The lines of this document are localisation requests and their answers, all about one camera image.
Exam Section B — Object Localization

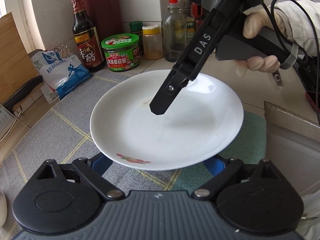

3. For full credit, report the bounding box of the white plate with fruit print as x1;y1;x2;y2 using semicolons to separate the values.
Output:
90;70;244;171

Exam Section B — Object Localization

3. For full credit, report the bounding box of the white bowl with pink flowers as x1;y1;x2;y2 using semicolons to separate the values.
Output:
0;190;8;227

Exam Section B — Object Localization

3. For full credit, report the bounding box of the white sleeved right forearm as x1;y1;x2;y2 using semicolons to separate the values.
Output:
274;0;319;56

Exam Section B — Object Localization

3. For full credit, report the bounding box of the gloved right hand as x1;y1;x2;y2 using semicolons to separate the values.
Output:
234;9;280;77

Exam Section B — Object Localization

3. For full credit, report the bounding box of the teal happy towel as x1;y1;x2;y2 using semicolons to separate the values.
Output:
171;111;266;193

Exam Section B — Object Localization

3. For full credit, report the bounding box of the grey checked cloth mat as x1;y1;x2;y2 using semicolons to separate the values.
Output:
0;69;183;240

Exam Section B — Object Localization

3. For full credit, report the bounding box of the clear bottle red cap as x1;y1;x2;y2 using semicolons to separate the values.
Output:
162;0;187;62

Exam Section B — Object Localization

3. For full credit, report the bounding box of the yellow lid spice jar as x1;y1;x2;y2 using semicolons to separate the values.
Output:
142;24;163;60

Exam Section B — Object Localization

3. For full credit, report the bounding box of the green lid sauce jar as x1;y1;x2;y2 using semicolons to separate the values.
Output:
101;33;141;72

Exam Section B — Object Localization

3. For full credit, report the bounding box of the green cap small jar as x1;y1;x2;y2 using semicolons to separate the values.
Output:
129;21;144;55

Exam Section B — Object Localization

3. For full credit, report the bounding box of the dark vinegar bottle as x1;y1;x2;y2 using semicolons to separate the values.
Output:
71;0;105;73

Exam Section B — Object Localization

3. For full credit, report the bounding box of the blue white salt bag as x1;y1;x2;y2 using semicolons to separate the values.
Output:
31;51;93;104

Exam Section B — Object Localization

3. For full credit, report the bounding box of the white jacket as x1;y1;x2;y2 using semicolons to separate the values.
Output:
296;190;320;240

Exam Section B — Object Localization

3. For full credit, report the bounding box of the dark red knife block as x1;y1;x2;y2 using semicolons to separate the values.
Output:
82;0;124;42

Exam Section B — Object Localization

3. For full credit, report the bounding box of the binder clip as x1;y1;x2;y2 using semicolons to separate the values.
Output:
54;43;71;58

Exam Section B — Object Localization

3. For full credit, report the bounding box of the bamboo cutting board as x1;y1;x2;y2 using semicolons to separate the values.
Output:
0;13;39;103

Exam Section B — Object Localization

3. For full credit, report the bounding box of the black cable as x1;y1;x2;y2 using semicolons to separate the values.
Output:
260;0;320;126

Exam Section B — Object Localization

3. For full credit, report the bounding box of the metal wire stand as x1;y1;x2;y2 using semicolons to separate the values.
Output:
0;105;30;142

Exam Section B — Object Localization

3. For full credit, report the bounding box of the kitchen knife black handle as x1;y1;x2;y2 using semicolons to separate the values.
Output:
3;75;43;114

